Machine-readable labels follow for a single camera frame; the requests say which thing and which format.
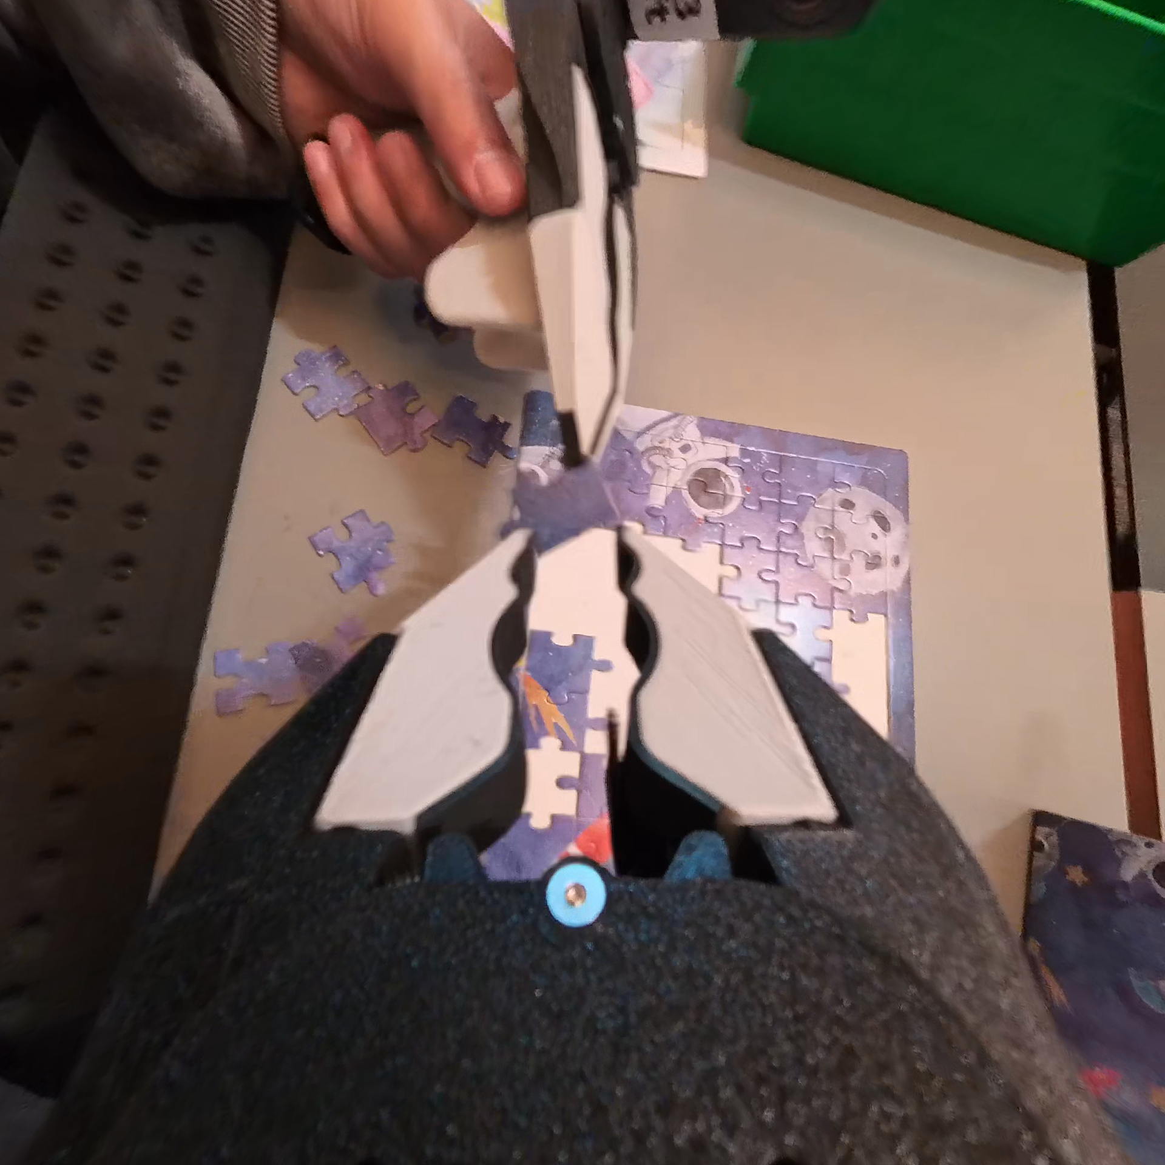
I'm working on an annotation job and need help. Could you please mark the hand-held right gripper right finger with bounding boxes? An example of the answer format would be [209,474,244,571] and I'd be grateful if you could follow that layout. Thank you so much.
[613,528,839,880]

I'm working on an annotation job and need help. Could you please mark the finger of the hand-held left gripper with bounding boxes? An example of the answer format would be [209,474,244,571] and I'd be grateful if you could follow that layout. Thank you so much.
[528,72,617,454]
[599,197,637,450]

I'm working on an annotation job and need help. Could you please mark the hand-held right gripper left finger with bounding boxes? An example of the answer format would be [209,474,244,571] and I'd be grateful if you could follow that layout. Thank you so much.
[316,532,542,880]

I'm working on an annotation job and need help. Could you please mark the dark blue jigsaw puzzle piece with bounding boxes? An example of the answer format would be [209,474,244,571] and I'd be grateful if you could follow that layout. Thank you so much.
[500,460,633,553]

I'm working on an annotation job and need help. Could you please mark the puzzle pieces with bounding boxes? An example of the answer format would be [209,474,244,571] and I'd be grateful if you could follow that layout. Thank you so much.
[215,347,520,722]

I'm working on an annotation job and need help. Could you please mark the space puzzle board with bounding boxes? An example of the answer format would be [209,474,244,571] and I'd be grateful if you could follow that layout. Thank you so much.
[478,393,916,882]

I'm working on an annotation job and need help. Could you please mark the person's left forearm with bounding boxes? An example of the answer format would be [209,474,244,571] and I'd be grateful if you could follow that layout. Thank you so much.
[0,0,302,203]

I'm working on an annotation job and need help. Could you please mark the grey desk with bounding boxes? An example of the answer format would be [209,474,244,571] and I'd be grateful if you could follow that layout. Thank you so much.
[151,36,1165,912]

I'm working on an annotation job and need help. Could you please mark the person's left hand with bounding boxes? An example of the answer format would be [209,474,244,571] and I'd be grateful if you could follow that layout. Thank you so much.
[278,0,532,280]

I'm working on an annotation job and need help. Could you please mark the colourful cartoon puzzle board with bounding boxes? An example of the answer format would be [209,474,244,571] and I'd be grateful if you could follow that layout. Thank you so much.
[629,42,710,179]

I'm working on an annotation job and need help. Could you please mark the green plastic bin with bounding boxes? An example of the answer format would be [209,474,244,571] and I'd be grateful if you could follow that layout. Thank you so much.
[736,0,1165,268]

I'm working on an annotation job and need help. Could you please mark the illustrated puzzle box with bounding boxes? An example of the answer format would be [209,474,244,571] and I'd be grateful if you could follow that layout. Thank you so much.
[1021,809,1165,1165]

